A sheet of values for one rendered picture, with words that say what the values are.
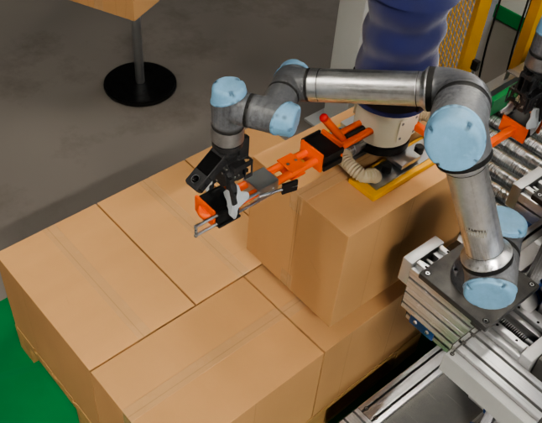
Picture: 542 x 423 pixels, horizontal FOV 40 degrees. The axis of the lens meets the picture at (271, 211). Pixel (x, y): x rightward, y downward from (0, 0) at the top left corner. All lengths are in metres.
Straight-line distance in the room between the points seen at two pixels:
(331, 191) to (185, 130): 1.97
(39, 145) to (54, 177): 0.26
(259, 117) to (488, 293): 0.64
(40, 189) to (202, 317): 1.50
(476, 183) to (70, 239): 1.56
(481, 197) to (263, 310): 1.07
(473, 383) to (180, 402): 0.85
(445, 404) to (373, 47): 1.35
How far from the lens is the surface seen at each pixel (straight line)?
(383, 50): 1.94
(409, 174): 2.18
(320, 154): 1.97
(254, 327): 2.42
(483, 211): 1.62
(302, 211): 2.09
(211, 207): 1.80
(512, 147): 3.29
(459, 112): 1.48
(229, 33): 4.74
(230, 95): 1.60
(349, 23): 3.68
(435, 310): 2.09
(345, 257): 2.04
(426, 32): 1.93
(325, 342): 2.41
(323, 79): 1.67
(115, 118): 4.06
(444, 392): 2.80
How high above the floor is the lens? 2.50
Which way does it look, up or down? 45 degrees down
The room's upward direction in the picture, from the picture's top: 5 degrees clockwise
